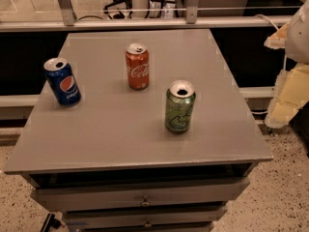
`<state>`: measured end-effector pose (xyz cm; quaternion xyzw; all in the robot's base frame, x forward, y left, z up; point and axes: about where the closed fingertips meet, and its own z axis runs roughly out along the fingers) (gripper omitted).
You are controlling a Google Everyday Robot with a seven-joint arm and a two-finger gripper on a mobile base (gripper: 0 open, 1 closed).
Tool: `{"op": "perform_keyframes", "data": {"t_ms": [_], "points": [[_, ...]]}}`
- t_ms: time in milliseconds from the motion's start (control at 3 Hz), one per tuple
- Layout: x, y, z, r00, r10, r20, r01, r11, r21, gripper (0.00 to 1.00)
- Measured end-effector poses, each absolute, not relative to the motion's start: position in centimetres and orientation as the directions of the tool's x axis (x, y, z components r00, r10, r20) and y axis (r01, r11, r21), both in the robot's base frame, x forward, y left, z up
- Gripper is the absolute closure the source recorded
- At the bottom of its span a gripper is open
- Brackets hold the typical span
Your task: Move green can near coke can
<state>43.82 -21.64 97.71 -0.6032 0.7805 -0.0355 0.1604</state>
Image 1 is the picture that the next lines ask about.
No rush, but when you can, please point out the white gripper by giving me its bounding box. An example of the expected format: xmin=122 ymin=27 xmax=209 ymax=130
xmin=264 ymin=0 xmax=309 ymax=129

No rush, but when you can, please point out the green soda can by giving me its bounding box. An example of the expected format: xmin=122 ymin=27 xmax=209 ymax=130
xmin=165 ymin=80 xmax=196 ymax=133

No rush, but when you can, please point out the red coke can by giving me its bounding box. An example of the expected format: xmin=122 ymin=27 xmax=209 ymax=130
xmin=126 ymin=43 xmax=150 ymax=90

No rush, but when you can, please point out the blue pepsi can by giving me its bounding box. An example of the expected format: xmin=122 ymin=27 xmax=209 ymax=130
xmin=43 ymin=57 xmax=81 ymax=106

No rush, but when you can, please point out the top grey drawer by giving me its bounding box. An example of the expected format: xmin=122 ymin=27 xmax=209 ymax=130
xmin=31 ymin=177 xmax=249 ymax=212

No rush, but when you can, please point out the grey drawer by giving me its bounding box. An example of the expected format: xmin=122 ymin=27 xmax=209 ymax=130
xmin=63 ymin=206 xmax=226 ymax=229
xmin=31 ymin=177 xmax=249 ymax=212

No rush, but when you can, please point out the black office chair base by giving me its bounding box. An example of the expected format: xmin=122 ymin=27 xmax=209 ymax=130
xmin=103 ymin=0 xmax=132 ymax=19

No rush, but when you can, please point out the brass top drawer knob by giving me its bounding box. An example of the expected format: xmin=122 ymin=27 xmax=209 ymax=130
xmin=140 ymin=195 xmax=151 ymax=207

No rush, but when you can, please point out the brass drawer knob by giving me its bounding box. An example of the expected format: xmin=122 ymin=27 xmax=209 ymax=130
xmin=140 ymin=195 xmax=151 ymax=207
xmin=144 ymin=220 xmax=153 ymax=228

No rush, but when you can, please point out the grey drawer cabinet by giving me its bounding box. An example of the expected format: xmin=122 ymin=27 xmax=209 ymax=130
xmin=5 ymin=29 xmax=272 ymax=232

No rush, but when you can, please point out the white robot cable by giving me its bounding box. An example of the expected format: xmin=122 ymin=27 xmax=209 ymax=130
xmin=254 ymin=14 xmax=288 ymax=72

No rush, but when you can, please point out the right metal window bracket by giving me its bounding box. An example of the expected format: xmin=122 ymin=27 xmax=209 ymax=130
xmin=184 ymin=0 xmax=199 ymax=24

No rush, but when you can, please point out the metal window bracket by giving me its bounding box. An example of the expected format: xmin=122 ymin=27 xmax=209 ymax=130
xmin=184 ymin=0 xmax=199 ymax=24
xmin=57 ymin=0 xmax=77 ymax=26

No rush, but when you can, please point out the left metal window bracket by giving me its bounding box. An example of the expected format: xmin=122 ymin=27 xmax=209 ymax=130
xmin=57 ymin=0 xmax=77 ymax=26

